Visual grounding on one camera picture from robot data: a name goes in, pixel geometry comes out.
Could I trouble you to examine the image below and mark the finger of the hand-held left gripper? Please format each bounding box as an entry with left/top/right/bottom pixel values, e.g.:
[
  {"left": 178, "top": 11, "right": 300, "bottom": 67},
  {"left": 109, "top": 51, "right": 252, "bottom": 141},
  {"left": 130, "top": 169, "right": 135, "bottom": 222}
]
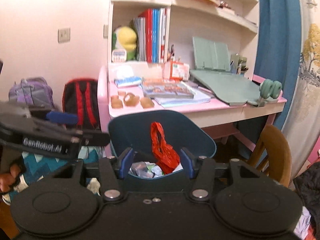
[
  {"left": 30, "top": 106, "right": 78, "bottom": 126},
  {"left": 75, "top": 130, "right": 111, "bottom": 147}
]

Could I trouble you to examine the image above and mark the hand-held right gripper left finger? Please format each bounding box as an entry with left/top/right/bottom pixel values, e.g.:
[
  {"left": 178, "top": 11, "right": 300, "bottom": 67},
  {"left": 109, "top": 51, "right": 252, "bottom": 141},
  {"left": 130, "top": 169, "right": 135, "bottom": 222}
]
[{"left": 69, "top": 147, "right": 134, "bottom": 202}]

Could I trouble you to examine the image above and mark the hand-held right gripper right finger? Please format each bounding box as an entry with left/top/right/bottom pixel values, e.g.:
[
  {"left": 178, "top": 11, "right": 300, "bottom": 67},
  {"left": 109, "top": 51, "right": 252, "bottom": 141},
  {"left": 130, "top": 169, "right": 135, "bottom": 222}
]
[{"left": 180, "top": 147, "right": 260, "bottom": 202}]

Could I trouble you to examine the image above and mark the clear plastic tissue wrapper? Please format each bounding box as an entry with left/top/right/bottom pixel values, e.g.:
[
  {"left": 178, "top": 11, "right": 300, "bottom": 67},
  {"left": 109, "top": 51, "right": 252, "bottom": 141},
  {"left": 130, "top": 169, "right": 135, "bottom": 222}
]
[{"left": 129, "top": 161, "right": 164, "bottom": 178}]

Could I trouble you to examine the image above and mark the red mesh bag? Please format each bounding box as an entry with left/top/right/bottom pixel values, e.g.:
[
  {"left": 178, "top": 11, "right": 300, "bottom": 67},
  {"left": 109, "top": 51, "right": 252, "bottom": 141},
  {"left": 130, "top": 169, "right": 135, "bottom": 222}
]
[{"left": 150, "top": 122, "right": 180, "bottom": 174}]

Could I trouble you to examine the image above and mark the teal plastic bin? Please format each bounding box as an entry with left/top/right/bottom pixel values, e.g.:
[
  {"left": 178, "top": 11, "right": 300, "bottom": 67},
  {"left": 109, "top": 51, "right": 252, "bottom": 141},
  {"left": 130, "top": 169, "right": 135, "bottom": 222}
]
[{"left": 108, "top": 110, "right": 217, "bottom": 180}]

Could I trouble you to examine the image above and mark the person's left hand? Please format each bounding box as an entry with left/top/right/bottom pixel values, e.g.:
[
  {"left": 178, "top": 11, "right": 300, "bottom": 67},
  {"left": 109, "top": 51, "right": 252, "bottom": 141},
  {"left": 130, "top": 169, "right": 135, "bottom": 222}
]
[{"left": 0, "top": 164, "right": 24, "bottom": 196}]

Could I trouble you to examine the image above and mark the red black backpack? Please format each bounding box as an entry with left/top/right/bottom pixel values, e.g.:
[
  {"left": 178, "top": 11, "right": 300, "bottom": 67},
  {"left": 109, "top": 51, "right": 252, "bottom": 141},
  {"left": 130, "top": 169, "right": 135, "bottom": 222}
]
[{"left": 62, "top": 78, "right": 102, "bottom": 132}]

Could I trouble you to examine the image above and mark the teal zigzag quilt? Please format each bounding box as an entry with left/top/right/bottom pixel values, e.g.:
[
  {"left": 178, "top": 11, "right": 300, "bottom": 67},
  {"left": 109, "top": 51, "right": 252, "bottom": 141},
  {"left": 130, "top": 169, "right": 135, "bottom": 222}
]
[{"left": 21, "top": 145, "right": 105, "bottom": 195}]

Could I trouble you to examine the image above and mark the purple grey backpack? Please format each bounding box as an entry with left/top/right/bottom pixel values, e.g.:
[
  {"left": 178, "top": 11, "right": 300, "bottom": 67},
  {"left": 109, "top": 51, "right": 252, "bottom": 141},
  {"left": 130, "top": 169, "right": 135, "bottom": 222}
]
[{"left": 9, "top": 77, "right": 55, "bottom": 110}]

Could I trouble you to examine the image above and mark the pink desk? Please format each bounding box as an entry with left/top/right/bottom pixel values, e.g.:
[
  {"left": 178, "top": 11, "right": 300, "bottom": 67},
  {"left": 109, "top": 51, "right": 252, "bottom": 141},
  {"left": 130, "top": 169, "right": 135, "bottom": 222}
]
[{"left": 97, "top": 65, "right": 288, "bottom": 155}]

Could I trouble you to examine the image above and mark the light blue folder stack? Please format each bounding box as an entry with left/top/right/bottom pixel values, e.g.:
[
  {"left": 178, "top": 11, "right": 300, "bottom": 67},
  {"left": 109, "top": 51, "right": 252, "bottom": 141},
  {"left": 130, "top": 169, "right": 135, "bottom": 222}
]
[{"left": 155, "top": 90, "right": 212, "bottom": 105}]

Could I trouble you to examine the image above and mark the blue white tissue pack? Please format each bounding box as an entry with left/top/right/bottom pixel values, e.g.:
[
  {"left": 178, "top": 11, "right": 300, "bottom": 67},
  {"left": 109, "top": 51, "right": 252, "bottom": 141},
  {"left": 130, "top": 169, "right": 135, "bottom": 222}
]
[{"left": 110, "top": 65, "right": 143, "bottom": 88}]

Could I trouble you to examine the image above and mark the orange picture book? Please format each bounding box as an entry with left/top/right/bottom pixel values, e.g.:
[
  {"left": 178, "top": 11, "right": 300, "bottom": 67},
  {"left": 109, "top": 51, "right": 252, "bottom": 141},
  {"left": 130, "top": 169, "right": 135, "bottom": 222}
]
[{"left": 142, "top": 80, "right": 195, "bottom": 99}]

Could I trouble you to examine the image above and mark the green slanted desk board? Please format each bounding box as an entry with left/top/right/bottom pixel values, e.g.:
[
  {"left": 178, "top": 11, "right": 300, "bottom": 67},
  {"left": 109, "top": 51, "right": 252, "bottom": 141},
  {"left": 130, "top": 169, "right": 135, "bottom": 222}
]
[{"left": 189, "top": 69, "right": 263, "bottom": 106}]

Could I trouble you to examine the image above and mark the white digital timer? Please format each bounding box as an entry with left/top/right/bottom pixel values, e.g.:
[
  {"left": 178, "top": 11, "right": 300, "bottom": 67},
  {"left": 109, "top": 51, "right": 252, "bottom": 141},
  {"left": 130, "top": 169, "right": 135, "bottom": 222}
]
[{"left": 112, "top": 49, "right": 128, "bottom": 63}]

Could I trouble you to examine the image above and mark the wooden chair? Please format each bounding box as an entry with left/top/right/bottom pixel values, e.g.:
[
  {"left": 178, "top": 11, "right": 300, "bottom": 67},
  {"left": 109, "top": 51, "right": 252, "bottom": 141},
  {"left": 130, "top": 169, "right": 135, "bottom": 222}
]
[{"left": 247, "top": 124, "right": 293, "bottom": 188}]

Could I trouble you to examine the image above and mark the orange white box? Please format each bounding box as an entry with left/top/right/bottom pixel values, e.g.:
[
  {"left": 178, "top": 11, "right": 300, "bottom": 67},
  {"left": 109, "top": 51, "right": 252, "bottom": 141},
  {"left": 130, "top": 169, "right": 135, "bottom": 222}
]
[{"left": 164, "top": 61, "right": 190, "bottom": 80}]

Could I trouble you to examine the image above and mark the yellow green plush toy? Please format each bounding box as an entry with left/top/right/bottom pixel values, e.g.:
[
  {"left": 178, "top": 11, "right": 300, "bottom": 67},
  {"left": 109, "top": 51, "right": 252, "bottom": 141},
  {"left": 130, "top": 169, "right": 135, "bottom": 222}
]
[{"left": 112, "top": 26, "right": 138, "bottom": 60}]

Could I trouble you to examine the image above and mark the green pen holder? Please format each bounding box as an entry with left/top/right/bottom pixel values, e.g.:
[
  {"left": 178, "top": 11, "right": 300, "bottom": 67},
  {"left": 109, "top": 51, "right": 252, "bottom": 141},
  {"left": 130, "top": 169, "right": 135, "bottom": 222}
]
[{"left": 230, "top": 54, "right": 249, "bottom": 75}]

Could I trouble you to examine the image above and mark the green book stand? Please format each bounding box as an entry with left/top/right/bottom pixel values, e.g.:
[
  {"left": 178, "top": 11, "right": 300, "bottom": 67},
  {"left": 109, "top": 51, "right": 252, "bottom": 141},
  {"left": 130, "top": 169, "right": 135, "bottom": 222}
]
[{"left": 192, "top": 37, "right": 231, "bottom": 70}]

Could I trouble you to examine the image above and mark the row of upright books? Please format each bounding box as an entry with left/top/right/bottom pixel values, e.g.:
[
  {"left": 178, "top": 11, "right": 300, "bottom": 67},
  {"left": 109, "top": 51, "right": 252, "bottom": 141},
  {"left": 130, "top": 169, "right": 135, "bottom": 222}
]
[{"left": 132, "top": 8, "right": 168, "bottom": 63}]

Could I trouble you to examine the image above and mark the dark cloth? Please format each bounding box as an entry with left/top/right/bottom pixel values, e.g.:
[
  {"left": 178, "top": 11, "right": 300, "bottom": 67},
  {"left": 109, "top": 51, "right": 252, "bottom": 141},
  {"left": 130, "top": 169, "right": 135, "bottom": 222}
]
[{"left": 294, "top": 161, "right": 320, "bottom": 240}]

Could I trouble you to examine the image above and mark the white tree print curtain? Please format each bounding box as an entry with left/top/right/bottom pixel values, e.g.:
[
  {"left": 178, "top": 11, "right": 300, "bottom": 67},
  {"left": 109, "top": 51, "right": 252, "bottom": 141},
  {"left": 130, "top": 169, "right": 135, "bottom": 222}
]
[{"left": 282, "top": 0, "right": 320, "bottom": 180}]

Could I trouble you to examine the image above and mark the white bookshelf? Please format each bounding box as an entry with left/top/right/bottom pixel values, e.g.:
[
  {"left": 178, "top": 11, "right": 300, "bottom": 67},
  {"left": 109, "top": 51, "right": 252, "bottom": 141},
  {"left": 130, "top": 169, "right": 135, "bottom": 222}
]
[{"left": 107, "top": 0, "right": 260, "bottom": 70}]

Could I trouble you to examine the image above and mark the blue curtain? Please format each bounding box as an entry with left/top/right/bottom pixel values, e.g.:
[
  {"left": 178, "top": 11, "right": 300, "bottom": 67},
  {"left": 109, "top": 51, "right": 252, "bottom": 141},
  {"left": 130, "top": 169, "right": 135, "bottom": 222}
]
[{"left": 255, "top": 0, "right": 300, "bottom": 130}]

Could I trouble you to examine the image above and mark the white wall socket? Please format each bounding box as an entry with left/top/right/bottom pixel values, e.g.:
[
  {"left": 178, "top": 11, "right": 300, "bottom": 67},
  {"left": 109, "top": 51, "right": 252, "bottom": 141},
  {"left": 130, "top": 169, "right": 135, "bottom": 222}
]
[{"left": 58, "top": 28, "right": 71, "bottom": 43}]

